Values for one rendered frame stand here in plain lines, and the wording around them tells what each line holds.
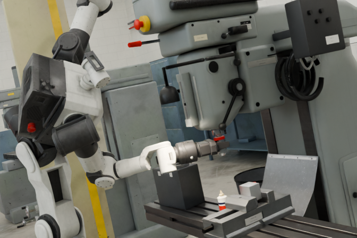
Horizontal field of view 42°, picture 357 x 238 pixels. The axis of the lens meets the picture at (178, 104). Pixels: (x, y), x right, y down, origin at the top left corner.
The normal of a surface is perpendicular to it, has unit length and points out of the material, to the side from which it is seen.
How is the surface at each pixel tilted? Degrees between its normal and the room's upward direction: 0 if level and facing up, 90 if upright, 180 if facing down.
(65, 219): 81
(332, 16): 90
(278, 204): 90
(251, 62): 90
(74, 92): 58
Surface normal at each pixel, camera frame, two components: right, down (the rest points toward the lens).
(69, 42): -0.02, -0.41
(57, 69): 0.55, -0.62
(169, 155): 0.13, -0.24
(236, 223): 0.53, -0.07
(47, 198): -0.60, 0.16
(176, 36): -0.84, 0.20
